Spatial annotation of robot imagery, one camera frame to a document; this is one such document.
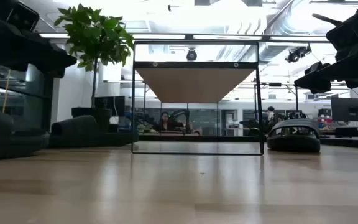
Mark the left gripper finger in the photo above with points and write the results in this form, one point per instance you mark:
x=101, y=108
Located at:
x=61, y=60

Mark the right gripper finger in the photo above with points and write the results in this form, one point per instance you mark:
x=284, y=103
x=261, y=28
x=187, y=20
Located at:
x=322, y=79
x=318, y=67

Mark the black slide sandal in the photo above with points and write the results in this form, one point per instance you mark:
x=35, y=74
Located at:
x=294, y=144
x=73, y=130
x=11, y=143

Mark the black background robot arm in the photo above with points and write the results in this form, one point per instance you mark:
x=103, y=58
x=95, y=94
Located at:
x=187, y=123

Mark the black ceiling spotlight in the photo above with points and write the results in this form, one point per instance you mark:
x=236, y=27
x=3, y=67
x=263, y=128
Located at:
x=295, y=55

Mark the black monitor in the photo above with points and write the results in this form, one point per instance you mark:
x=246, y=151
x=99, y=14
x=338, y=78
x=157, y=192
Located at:
x=117, y=105
x=350, y=109

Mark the green plant in black pot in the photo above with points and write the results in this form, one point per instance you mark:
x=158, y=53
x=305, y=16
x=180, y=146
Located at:
x=95, y=37

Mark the person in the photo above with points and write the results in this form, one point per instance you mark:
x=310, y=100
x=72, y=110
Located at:
x=165, y=119
x=271, y=113

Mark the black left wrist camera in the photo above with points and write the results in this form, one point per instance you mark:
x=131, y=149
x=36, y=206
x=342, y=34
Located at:
x=23, y=17

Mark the silver ventilation duct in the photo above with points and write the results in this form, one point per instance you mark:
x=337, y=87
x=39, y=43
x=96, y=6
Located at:
x=275, y=31

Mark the black frame wooden top shelf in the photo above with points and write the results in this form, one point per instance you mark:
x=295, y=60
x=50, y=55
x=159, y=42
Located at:
x=194, y=84

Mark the round black camera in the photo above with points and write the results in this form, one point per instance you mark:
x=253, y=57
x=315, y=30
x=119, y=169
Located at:
x=191, y=56

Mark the black aluminium rig frame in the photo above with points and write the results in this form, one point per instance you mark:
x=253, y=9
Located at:
x=197, y=137

